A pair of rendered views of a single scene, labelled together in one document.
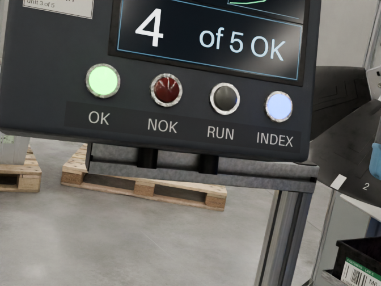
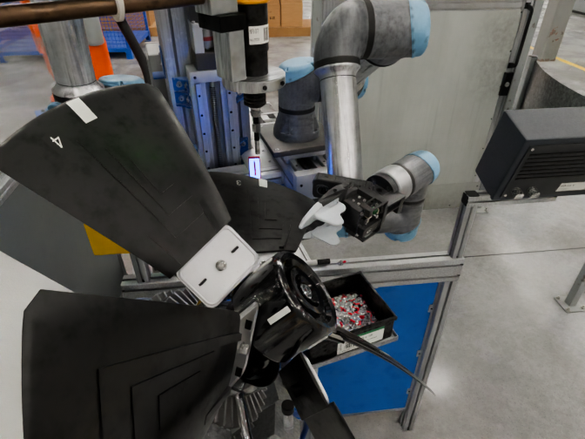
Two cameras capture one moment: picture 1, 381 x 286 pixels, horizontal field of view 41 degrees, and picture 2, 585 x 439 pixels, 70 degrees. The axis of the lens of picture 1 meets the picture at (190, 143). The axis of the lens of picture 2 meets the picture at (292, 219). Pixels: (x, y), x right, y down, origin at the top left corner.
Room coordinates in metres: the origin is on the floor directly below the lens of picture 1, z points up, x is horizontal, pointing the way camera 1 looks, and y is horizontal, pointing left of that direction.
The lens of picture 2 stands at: (1.48, -0.36, 1.60)
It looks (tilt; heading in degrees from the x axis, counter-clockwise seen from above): 35 degrees down; 192
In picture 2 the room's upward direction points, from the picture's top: straight up
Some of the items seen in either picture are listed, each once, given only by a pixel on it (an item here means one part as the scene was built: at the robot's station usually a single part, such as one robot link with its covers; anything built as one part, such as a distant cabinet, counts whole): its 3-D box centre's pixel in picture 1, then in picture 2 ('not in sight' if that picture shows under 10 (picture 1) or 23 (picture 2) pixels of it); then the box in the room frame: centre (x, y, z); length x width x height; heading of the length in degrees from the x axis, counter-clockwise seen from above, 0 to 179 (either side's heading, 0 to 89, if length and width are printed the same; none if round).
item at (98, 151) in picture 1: (207, 165); (509, 196); (0.49, -0.02, 1.04); 0.24 x 0.03 x 0.03; 109
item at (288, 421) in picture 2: not in sight; (287, 416); (1.14, -0.44, 0.99); 0.02 x 0.02 x 0.06
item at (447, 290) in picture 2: not in sight; (424, 362); (0.52, -0.12, 0.39); 0.04 x 0.04 x 0.78; 19
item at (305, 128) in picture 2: not in sight; (296, 118); (0.22, -0.62, 1.09); 0.15 x 0.15 x 0.10
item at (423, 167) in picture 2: not in sight; (411, 174); (0.68, -0.28, 1.17); 0.11 x 0.08 x 0.09; 146
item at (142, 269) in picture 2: not in sight; (139, 260); (0.79, -0.90, 0.92); 0.03 x 0.03 x 0.12; 19
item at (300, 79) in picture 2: not in sight; (299, 82); (0.22, -0.62, 1.20); 0.13 x 0.12 x 0.14; 113
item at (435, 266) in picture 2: not in sight; (298, 278); (0.66, -0.52, 0.82); 0.90 x 0.04 x 0.08; 109
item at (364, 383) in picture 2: not in sight; (297, 363); (0.66, -0.52, 0.45); 0.82 x 0.02 x 0.66; 109
